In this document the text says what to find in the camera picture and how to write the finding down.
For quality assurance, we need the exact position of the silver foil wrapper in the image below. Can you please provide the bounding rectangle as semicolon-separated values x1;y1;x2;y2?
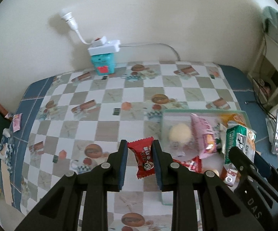
5;112;13;121

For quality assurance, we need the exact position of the teal toy box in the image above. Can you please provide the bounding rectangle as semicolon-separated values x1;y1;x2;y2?
91;53;115;76

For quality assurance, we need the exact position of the dark red snack packet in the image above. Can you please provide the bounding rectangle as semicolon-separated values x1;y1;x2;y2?
220;163;240;187

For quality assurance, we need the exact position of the white green cracker packet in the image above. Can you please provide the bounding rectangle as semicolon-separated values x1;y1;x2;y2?
224;123;256;165

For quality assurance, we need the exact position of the crumpled blue white wrapper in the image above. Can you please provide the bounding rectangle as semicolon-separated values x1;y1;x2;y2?
0;128;15;174

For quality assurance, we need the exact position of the pink snack bag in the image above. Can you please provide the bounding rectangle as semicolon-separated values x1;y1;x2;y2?
191;114;217;159

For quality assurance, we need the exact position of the small red candy packet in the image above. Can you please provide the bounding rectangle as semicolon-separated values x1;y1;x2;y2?
127;137;155;179

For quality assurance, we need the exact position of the white shelf unit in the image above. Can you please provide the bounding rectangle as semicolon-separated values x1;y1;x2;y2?
248;6;278;111

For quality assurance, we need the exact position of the yellow soft bread packet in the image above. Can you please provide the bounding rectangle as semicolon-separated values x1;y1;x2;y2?
219;113;246;128

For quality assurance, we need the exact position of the white power strip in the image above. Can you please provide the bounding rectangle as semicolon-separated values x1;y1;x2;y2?
88;36;121;56

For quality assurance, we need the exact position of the checkered patterned tablecloth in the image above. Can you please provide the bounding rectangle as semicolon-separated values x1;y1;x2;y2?
0;61;278;231

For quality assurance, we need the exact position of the teal rimmed white tray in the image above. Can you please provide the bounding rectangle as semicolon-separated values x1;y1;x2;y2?
159;108;252;206

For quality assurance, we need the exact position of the large red snack bag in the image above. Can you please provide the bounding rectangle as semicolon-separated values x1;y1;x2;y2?
173;156;202;173

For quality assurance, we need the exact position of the clear round bun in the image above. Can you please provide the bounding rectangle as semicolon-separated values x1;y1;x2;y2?
161;117;194;160

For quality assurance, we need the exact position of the small pink candy packet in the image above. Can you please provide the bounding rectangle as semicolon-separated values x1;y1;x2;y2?
13;113;22;132

